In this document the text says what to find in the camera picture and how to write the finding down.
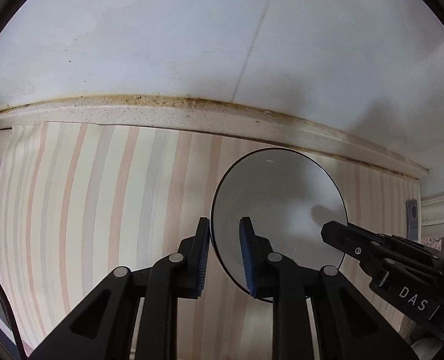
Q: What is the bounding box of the blue smartphone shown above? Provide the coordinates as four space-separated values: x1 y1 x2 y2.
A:
406 199 421 239

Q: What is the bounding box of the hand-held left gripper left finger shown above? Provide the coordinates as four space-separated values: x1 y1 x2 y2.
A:
31 217 211 360

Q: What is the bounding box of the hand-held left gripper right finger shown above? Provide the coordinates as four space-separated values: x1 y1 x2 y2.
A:
238 216 420 360

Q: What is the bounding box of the white bowl with blue rim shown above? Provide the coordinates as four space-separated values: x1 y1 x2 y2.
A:
210 149 349 304

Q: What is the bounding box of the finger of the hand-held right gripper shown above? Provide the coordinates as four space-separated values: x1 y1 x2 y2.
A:
321 220 407 286

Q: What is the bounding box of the striped counter mat with cat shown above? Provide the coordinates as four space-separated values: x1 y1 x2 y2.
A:
0 122 421 360

